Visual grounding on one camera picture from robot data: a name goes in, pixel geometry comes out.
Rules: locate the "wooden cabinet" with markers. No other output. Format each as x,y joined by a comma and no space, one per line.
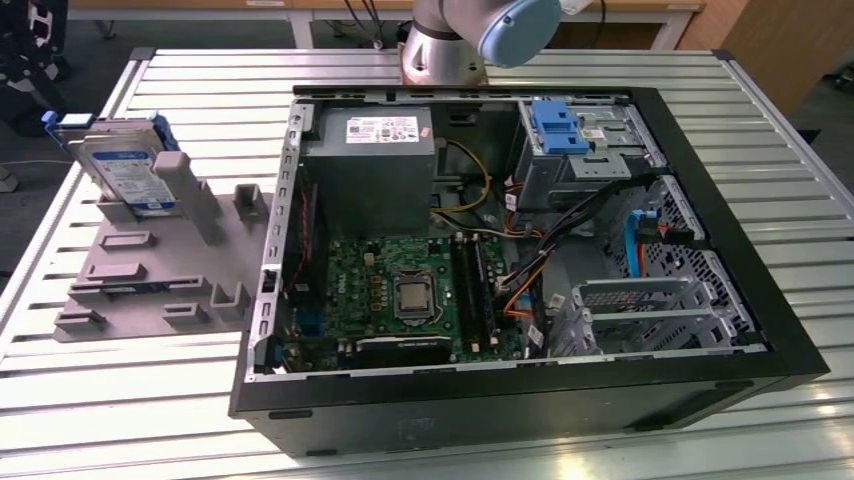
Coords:
768,40

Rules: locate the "metal disk bay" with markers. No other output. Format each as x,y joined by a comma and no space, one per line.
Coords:
654,313

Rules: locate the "black graphics card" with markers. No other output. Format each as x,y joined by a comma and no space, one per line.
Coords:
401,352

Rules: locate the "silver CPU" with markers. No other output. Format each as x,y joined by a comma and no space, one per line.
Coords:
415,297

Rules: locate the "black RAM stick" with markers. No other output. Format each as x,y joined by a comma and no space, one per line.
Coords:
483,290

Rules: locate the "blue drive latch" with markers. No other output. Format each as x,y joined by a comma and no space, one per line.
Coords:
557,130

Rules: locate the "wooden desk white frame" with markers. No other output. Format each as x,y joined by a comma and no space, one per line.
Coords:
167,3

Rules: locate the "grey power supply unit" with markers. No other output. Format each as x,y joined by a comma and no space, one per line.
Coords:
367,175

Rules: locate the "hard disk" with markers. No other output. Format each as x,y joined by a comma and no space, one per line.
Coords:
123,175

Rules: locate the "black chair base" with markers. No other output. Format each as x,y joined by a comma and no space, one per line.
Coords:
844,80

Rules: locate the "metal optical drive cage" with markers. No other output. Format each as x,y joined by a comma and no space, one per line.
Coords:
601,165

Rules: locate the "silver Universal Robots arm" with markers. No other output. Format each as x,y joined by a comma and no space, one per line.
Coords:
434,50

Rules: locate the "CPU socket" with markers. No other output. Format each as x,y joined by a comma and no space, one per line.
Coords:
417,276

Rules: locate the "black open PC case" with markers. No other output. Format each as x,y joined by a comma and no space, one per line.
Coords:
467,400

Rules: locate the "grey parts rack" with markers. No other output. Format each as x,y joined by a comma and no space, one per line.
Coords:
167,265

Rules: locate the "black mesh waste bin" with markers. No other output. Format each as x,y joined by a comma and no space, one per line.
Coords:
34,120

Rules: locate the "green motherboard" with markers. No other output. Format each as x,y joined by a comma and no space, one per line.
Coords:
347,260

